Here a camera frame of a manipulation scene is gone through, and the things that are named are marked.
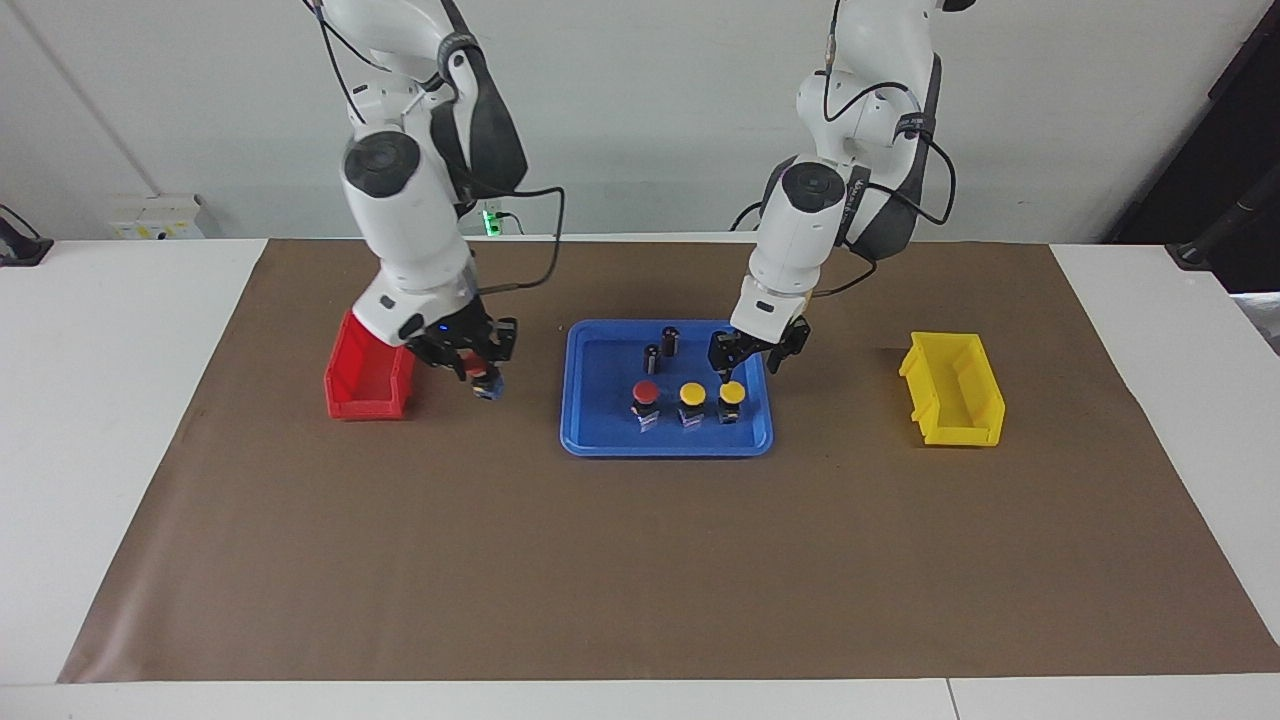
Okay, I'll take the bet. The black panel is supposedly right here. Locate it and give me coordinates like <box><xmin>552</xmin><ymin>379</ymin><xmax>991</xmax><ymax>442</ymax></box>
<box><xmin>1105</xmin><ymin>5</ymin><xmax>1280</xmax><ymax>293</ymax></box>

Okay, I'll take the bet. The black clamp device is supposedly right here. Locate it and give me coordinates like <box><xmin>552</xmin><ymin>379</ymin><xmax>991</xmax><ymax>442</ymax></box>
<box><xmin>0</xmin><ymin>203</ymin><xmax>54</xmax><ymax>268</ymax></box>

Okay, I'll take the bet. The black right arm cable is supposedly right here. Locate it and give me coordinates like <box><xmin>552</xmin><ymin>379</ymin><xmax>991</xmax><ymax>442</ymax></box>
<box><xmin>300</xmin><ymin>0</ymin><xmax>566</xmax><ymax>296</ymax></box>

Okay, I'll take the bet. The blue plastic tray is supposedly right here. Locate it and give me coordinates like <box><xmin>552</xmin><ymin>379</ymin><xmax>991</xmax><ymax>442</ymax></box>
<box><xmin>559</xmin><ymin>319</ymin><xmax>775</xmax><ymax>458</ymax></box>

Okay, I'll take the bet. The red plastic bin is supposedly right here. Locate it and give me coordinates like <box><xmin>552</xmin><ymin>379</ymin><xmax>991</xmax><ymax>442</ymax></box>
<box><xmin>324</xmin><ymin>310</ymin><xmax>416</xmax><ymax>420</ymax></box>

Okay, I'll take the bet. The white power strip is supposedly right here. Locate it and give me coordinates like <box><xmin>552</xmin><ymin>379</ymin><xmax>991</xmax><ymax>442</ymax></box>
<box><xmin>108</xmin><ymin>193</ymin><xmax>208</xmax><ymax>241</ymax></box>

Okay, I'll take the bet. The brown paper mat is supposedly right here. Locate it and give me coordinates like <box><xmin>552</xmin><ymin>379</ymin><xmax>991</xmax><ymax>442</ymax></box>
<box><xmin>57</xmin><ymin>238</ymin><xmax>1280</xmax><ymax>684</ymax></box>

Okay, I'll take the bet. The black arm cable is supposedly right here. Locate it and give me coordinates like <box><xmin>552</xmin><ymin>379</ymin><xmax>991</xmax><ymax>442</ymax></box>
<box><xmin>300</xmin><ymin>0</ymin><xmax>566</xmax><ymax>296</ymax></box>
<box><xmin>815</xmin><ymin>0</ymin><xmax>958</xmax><ymax>301</ymax></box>

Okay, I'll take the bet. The black stand pole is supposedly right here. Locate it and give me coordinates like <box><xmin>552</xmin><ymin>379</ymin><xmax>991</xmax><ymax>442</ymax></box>
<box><xmin>1167</xmin><ymin>165</ymin><xmax>1280</xmax><ymax>271</ymax></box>

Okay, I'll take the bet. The yellow plastic bin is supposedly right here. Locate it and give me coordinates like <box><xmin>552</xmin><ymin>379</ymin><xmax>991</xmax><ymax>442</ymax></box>
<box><xmin>898</xmin><ymin>331</ymin><xmax>1006</xmax><ymax>447</ymax></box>

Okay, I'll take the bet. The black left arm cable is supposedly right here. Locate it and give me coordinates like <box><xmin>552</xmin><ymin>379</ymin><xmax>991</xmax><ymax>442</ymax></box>
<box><xmin>815</xmin><ymin>0</ymin><xmax>958</xmax><ymax>301</ymax></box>

